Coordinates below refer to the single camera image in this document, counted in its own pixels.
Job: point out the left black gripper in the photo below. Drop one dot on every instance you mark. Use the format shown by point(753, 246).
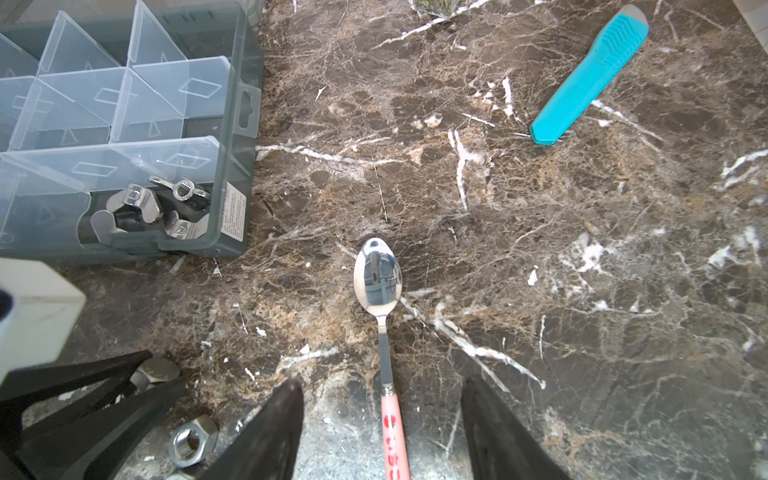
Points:
point(39, 309)

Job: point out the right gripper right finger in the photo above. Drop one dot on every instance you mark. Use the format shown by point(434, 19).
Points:
point(499, 446)

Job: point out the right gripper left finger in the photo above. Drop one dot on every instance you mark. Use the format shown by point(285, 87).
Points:
point(267, 447)

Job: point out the wing nuts inside organizer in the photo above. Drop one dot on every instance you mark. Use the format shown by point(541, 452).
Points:
point(144, 205)

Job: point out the loose silver hex nut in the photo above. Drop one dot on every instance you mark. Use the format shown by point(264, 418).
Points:
point(193, 441)

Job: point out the grey compartment organizer box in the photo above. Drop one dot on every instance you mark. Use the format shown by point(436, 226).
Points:
point(90, 106)

